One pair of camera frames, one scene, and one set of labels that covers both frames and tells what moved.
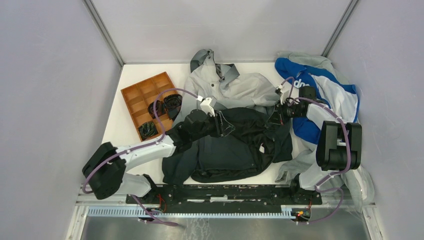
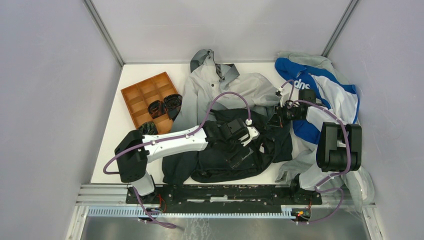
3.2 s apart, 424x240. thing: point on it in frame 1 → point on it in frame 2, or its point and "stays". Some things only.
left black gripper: (223, 127) → (235, 159)
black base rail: (272, 196) stays
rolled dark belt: (172, 103) stays
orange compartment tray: (138, 97) stays
